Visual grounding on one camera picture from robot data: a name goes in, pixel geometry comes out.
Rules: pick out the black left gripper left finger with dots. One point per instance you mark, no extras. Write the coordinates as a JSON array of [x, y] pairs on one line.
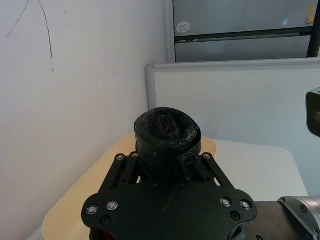
[[122, 172]]

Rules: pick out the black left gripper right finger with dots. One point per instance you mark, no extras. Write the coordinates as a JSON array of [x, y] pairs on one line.
[[212, 170]]

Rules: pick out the black plastic film roll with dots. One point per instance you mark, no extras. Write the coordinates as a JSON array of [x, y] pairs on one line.
[[166, 150]]

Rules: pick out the grey metal cabinet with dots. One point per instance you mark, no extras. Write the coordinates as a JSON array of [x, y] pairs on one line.
[[237, 32]]

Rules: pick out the round white sticker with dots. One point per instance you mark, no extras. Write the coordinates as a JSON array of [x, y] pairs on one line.
[[183, 27]]

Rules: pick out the black upright pole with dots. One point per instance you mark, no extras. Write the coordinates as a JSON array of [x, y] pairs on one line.
[[314, 37]]

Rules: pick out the yellow sticker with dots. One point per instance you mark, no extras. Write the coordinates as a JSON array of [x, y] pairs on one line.
[[311, 13]]

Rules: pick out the white partition board, grey frame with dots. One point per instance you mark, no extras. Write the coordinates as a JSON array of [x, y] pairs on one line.
[[225, 100]]

